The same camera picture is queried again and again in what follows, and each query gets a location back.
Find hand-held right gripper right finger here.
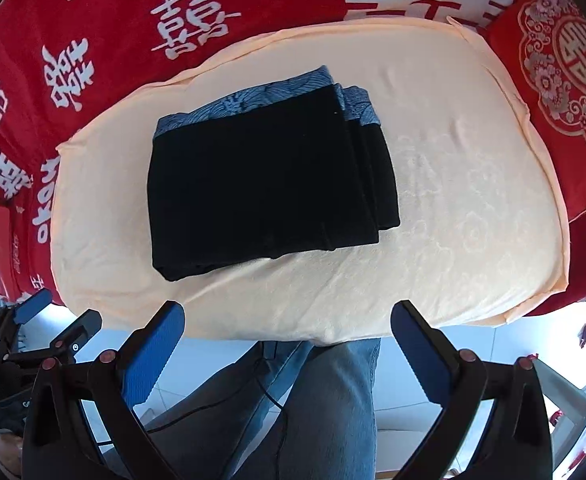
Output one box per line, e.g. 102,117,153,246
390,300,554,480

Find person's legs in blue jeans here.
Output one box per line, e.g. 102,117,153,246
143,337,382,480

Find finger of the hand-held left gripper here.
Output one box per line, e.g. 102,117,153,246
0,288,54,347
4,309,104,367

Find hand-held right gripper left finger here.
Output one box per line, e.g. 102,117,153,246
23,300,187,480

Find black pants blue waistband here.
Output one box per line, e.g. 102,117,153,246
148,65,402,283

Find peach cushion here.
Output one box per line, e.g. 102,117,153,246
50,16,573,347

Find red printed blanket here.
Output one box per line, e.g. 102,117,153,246
0,0,586,312

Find red cushion gold pattern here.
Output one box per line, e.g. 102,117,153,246
486,0,586,223

